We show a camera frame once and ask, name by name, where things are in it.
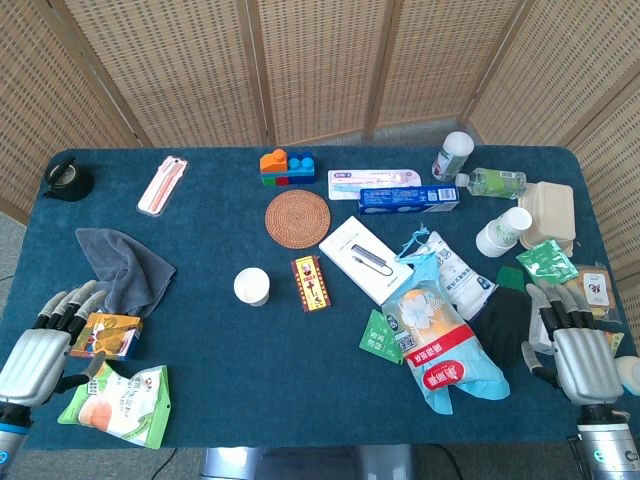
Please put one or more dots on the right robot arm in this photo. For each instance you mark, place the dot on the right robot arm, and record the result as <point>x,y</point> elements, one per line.
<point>607,445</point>

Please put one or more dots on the round woven rattan coaster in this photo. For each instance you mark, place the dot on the round woven rattan coaster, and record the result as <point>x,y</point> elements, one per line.
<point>297,218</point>

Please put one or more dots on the light blue plastic product bag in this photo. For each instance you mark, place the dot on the light blue plastic product bag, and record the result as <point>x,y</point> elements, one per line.
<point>440,350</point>

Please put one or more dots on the dark blue table cloth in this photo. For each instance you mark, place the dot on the dark blue table cloth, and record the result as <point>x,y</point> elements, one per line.
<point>250,375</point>

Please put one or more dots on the colourful toy block stack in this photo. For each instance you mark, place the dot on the colourful toy block stack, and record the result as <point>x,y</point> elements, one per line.
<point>285,167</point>

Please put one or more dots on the pink cutlery case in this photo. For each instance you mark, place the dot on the pink cutlery case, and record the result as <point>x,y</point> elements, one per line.
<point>162,187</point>

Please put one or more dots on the white blue round object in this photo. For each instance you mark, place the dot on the white blue round object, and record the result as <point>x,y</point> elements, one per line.
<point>629,375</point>

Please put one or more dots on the white wipes pack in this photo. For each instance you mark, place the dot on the white wipes pack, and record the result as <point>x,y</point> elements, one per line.
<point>465,285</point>

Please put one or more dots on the green white sachet packet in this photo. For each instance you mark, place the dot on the green white sachet packet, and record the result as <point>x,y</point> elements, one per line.
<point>547,262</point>

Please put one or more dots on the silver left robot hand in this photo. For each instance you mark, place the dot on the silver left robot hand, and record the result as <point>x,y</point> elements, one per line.
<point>35,360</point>

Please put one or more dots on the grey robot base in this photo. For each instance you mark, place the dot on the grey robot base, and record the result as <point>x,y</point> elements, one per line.
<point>310,462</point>

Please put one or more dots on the clear green label water bottle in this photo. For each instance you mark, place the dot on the clear green label water bottle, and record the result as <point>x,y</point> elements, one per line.
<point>492,183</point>

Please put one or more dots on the orange yellow snack box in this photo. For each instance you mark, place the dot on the orange yellow snack box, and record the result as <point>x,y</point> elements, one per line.
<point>112,335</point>

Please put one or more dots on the green tea sachet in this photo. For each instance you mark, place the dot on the green tea sachet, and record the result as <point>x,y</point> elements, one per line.
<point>377,340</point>

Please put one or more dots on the black tape roll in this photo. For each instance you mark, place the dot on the black tape roll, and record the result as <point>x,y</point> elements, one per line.
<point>67,180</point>

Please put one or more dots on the pink white toothbrush pack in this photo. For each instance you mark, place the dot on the pink white toothbrush pack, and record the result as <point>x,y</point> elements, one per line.
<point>370,178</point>

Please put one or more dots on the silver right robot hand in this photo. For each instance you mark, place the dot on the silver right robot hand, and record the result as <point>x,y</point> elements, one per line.
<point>587,365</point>

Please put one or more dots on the dark green card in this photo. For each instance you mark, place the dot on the dark green card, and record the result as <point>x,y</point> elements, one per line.
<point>509,277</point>

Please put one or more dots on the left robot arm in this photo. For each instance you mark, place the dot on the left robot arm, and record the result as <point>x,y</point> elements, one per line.
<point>10,435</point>

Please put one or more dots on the white green label canister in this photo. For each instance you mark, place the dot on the white green label canister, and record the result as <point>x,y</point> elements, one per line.
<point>452,157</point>

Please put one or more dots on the blue toothpaste box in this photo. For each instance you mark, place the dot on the blue toothpaste box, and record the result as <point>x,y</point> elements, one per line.
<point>407,200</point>

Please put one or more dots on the grey towel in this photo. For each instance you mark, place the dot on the grey towel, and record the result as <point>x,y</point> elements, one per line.
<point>122,270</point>

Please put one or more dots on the green white snack bag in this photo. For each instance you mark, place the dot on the green white snack bag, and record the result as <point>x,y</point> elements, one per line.
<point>125,410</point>

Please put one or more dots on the bamboo folding screen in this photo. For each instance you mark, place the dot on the bamboo folding screen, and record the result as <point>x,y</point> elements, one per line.
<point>320,65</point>

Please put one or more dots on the stack of paper cups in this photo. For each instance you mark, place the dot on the stack of paper cups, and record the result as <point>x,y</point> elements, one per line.
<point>502,232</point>

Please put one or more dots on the yellow green small packet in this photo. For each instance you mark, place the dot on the yellow green small packet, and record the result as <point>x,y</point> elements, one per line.
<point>615,342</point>

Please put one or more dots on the beige lunch box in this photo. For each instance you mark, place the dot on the beige lunch box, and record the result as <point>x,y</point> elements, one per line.
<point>550,210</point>

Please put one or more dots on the floral white paper cup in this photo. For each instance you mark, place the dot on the floral white paper cup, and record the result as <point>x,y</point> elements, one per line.
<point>251,286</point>

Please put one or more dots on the black cloth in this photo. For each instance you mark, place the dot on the black cloth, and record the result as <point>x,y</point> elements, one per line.
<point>502,325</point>

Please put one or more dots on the brown clear snack packet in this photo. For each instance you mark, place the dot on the brown clear snack packet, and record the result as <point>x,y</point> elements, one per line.
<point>597,290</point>

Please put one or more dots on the white USB hub box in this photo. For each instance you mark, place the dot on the white USB hub box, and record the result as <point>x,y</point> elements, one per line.
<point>362,257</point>

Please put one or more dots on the red yellow medicine box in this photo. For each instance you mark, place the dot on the red yellow medicine box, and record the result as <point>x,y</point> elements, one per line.
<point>311,284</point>

